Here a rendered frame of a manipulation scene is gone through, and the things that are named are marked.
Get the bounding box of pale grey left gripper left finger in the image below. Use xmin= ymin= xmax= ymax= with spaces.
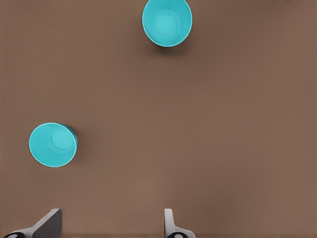
xmin=0 ymin=208 xmax=62 ymax=238

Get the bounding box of turquoise blue bowl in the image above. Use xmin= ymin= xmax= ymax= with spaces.
xmin=142 ymin=0 xmax=193 ymax=48
xmin=28 ymin=122 xmax=78 ymax=168

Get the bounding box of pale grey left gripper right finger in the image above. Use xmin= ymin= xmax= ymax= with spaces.
xmin=164 ymin=208 xmax=197 ymax=238

